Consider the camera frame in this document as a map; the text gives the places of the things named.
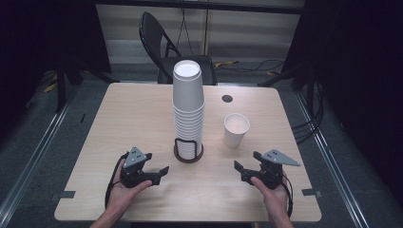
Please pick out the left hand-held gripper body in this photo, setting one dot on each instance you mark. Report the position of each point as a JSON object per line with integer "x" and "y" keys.
{"x": 134, "y": 161}

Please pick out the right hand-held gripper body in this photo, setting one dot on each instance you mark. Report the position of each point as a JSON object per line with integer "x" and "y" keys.
{"x": 271, "y": 171}

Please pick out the single white paper cup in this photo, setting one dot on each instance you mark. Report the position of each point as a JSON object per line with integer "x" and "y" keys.
{"x": 236, "y": 129}

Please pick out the stack of white cups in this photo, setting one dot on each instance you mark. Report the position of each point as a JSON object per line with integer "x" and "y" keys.
{"x": 188, "y": 104}

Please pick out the person's right hand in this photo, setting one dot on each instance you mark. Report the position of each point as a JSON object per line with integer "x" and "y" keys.
{"x": 274, "y": 199}

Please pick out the person's left hand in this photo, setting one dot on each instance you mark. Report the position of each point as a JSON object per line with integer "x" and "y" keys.
{"x": 122, "y": 196}

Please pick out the grey tape strip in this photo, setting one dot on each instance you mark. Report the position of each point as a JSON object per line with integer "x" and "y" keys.
{"x": 65, "y": 194}
{"x": 311, "y": 192}

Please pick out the dark round table grommet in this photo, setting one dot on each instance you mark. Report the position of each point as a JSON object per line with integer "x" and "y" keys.
{"x": 227, "y": 98}

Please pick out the yellow floor tape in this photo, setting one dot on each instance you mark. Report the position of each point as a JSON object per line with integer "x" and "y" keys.
{"x": 225, "y": 63}
{"x": 50, "y": 87}

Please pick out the black folding chair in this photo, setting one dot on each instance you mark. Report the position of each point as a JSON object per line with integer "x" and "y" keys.
{"x": 152, "y": 34}

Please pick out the dark curtain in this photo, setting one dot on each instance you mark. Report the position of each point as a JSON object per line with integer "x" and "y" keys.
{"x": 47, "y": 34}
{"x": 358, "y": 63}

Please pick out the metal floor rail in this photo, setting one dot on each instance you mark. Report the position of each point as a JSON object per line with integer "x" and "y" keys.
{"x": 34, "y": 152}
{"x": 329, "y": 158}

